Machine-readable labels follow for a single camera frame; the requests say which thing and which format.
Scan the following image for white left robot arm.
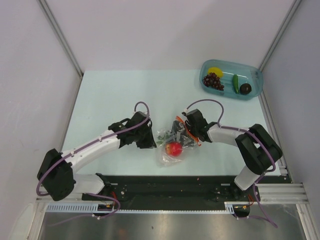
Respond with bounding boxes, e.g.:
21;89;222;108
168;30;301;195
36;111;157;202

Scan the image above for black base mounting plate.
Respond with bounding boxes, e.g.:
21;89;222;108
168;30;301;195
81;174;255;211

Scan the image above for aluminium frame post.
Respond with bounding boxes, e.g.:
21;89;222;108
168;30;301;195
258;0;303;72
36;0;84;79

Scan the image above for white slotted cable duct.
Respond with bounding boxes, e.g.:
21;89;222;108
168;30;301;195
46;202;249;215

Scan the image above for teal plastic tub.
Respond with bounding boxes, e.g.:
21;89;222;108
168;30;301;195
199;59;264;100

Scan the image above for red fake tomato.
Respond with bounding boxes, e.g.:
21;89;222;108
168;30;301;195
165;141;183;157

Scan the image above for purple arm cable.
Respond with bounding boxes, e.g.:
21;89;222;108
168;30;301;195
36;101;151;226
183;99;278;228

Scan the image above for aluminium frame post right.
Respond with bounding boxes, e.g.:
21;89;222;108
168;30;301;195
258;0;303;72

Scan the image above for cherry tomato sprig with leaves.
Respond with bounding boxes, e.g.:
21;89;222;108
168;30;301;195
155;130;176;145

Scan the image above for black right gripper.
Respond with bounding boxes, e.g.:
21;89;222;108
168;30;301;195
166;120;198;148

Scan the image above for green fake vegetable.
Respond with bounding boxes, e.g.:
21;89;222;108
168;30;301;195
232;74;240;94

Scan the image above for dark fake grapes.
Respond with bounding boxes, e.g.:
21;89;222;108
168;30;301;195
202;72;225;91

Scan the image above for yellow fake lemon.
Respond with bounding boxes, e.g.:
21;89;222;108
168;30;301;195
207;67;224;78

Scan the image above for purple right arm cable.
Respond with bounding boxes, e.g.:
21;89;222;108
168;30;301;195
183;99;278;228

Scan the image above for aluminium frame post left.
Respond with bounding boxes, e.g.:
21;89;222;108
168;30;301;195
36;0;84;79

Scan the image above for clear zip top bag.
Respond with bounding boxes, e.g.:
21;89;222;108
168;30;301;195
155;116;201;167

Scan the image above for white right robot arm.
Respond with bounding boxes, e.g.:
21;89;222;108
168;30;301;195
173;109;283;201

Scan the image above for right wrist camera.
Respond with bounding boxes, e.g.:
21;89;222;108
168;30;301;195
185;109;208;127

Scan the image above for dark brown fake fruit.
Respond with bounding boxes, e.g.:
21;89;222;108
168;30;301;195
239;83;252;95

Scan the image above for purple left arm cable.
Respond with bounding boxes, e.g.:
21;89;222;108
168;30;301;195
36;101;151;226

